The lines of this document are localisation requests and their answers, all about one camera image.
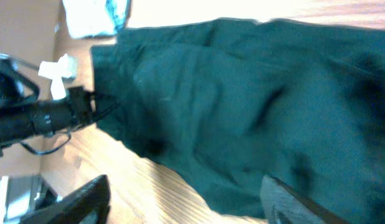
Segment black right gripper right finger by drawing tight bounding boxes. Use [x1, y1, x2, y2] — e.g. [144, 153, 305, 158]
[260, 175, 347, 224]

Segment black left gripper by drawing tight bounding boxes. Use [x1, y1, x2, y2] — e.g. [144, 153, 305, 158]
[25, 86, 120, 136]

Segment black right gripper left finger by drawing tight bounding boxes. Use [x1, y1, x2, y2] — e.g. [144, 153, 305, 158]
[19, 175, 111, 224]

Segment black shorts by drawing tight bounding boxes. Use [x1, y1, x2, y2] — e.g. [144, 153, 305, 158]
[91, 19, 385, 223]

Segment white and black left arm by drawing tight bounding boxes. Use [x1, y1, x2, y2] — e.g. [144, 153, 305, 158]
[0, 54, 119, 157]

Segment folded light blue jeans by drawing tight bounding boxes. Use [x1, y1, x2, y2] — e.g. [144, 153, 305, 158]
[62, 0, 131, 39]

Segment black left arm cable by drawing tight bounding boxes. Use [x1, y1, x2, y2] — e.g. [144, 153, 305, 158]
[19, 132, 72, 156]

